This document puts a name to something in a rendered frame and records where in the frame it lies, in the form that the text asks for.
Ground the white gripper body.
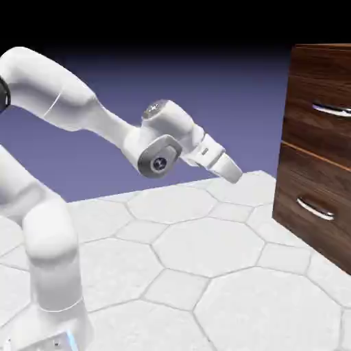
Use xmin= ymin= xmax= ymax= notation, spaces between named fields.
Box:
xmin=210 ymin=152 xmax=244 ymax=184

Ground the dark wood cabinet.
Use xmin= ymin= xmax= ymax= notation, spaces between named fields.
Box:
xmin=272 ymin=43 xmax=351 ymax=276

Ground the dark wood drawer front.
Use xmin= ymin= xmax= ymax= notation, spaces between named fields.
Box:
xmin=273 ymin=142 xmax=351 ymax=275
xmin=282 ymin=72 xmax=351 ymax=169

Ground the curved silver drawer handle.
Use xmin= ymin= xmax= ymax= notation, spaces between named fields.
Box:
xmin=312 ymin=100 xmax=351 ymax=118
xmin=296 ymin=196 xmax=335 ymax=221

